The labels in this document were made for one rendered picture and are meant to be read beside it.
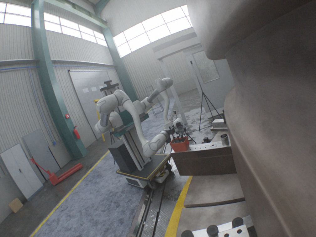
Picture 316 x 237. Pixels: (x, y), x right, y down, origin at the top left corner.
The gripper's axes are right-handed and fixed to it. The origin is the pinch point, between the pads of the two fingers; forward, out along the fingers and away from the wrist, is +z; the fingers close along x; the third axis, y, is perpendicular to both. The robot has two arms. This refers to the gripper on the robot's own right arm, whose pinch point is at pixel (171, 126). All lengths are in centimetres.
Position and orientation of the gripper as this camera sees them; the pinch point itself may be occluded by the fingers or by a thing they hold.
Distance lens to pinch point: 137.1
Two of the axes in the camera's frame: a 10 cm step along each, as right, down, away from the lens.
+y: -3.8, -9.0, -2.1
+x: -7.9, 2.0, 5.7
